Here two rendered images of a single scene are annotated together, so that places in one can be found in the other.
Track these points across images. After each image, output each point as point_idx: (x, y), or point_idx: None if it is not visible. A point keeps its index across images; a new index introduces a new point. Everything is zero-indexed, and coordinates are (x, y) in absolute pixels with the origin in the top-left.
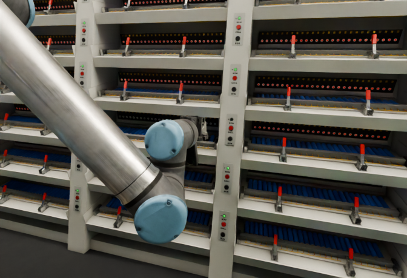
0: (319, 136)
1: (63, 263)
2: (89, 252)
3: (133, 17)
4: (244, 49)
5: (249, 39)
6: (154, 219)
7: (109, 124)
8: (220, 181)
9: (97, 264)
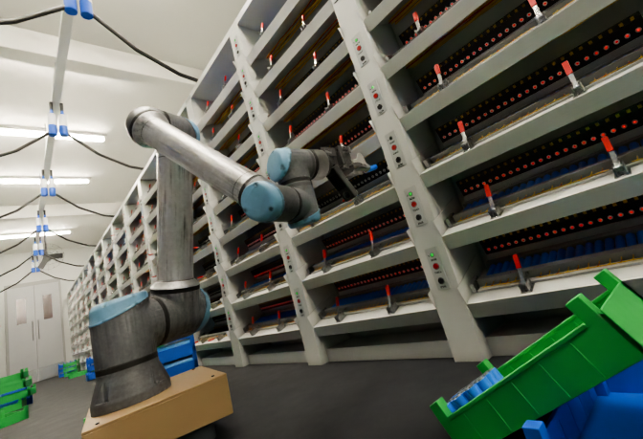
0: (532, 96)
1: (302, 372)
2: (328, 362)
3: (285, 106)
4: (373, 63)
5: (372, 50)
6: (251, 199)
7: (220, 156)
8: (410, 214)
9: (332, 368)
